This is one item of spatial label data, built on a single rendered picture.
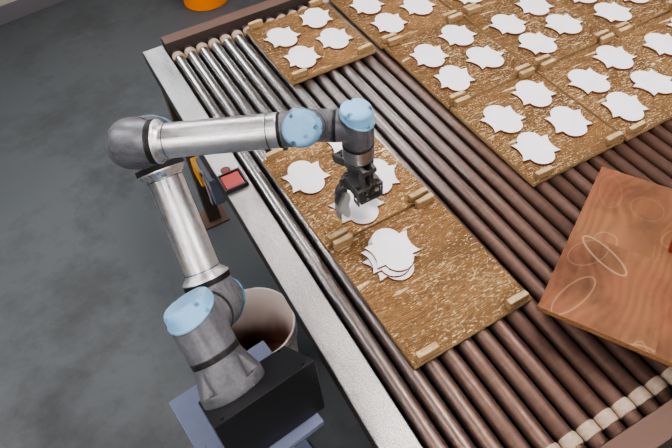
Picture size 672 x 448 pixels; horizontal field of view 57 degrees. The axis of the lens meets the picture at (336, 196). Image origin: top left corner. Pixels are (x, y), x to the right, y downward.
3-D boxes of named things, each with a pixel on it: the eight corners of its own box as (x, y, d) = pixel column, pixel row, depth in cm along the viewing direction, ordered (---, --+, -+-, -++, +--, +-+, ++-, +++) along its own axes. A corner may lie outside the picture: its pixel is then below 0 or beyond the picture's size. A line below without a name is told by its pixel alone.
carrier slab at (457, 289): (414, 370, 146) (414, 366, 144) (329, 252, 171) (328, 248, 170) (531, 301, 156) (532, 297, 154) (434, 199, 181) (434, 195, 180)
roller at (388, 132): (642, 422, 138) (648, 413, 134) (274, 23, 259) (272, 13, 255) (658, 411, 139) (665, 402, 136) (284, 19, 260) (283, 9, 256)
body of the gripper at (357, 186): (357, 209, 152) (355, 176, 143) (339, 187, 157) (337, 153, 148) (384, 196, 154) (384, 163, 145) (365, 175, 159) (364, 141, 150)
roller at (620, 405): (624, 434, 137) (632, 424, 133) (262, 27, 257) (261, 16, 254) (641, 423, 138) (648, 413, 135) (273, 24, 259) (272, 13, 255)
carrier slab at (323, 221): (327, 251, 171) (326, 247, 170) (262, 164, 196) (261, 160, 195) (431, 197, 181) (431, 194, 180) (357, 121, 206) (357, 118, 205)
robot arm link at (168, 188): (194, 348, 145) (100, 127, 139) (213, 325, 159) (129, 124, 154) (240, 332, 143) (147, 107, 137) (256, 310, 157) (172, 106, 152)
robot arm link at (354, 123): (337, 94, 139) (375, 95, 138) (339, 130, 147) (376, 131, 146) (333, 118, 133) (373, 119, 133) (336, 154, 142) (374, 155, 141)
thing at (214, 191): (215, 214, 216) (203, 178, 203) (201, 189, 225) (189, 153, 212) (245, 201, 219) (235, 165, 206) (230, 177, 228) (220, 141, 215)
